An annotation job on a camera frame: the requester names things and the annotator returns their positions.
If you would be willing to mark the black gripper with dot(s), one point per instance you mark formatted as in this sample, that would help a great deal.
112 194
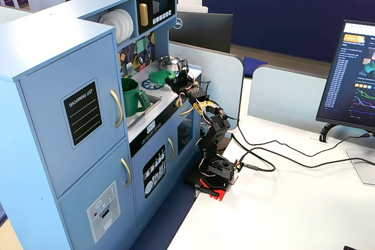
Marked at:
179 81

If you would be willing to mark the green toy plate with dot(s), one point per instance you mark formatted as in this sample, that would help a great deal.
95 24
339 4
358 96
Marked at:
158 76

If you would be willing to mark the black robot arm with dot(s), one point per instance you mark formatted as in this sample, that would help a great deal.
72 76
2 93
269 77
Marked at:
216 133

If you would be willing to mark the steel pot lid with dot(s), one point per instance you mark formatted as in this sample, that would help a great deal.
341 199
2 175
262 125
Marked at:
169 60

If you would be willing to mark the steel cooking pot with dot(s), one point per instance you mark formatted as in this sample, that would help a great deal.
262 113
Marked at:
167 67

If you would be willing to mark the gold stove knob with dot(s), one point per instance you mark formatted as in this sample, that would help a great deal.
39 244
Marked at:
179 103

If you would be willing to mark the grey toy sink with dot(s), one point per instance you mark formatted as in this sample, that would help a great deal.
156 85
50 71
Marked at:
153 102

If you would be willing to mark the small steel spoon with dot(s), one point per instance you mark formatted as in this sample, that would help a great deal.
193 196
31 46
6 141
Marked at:
147 52

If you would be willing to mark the steel ladle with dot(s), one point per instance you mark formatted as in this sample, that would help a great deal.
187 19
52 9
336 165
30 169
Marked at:
141 59

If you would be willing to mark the grey desk partition panel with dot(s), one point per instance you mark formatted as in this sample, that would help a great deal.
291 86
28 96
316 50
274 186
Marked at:
287 95
216 65

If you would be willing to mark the steel slotted spatula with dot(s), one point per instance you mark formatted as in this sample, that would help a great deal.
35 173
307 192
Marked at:
129 68

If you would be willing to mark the oven door with window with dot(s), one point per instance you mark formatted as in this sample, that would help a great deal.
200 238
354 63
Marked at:
183 136

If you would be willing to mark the black Dell monitor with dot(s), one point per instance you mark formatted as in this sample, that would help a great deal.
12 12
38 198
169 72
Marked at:
205 30

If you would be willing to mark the white toy plate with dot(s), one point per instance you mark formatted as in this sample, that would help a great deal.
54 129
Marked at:
109 23
126 27
132 23

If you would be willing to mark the black control panel strip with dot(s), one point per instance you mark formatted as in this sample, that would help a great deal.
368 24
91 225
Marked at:
137 144

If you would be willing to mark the blue chair back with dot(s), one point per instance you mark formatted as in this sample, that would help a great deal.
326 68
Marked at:
255 65

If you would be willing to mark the black shopping list board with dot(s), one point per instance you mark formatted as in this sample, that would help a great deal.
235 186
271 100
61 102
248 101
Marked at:
83 115

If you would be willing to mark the small controller board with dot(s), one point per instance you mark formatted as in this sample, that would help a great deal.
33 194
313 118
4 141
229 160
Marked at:
238 166

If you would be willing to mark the red table clamp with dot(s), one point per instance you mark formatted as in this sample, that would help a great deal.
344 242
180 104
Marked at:
216 193

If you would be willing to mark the dishwasher door with dish print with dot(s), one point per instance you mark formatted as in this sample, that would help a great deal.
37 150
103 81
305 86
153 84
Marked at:
140 203

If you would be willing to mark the blue toy kitchen unit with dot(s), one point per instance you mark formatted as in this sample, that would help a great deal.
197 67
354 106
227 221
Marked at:
44 45

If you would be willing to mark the grey water dispenser sticker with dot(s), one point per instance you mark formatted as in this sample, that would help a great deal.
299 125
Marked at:
104 212

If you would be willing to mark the fridge door with shopping list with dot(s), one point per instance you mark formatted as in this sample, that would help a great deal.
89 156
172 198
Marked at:
44 156

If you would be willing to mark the fridge door with water dispenser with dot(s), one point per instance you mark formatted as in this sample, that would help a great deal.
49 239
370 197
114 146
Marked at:
76 203

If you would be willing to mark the monitor with lit screen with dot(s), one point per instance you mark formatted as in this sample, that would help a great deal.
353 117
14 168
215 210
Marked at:
351 80

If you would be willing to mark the silver monitor stand base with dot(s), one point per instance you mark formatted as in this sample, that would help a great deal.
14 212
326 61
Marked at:
363 171

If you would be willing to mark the black flat device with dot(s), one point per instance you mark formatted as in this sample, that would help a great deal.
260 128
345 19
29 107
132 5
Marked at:
360 248

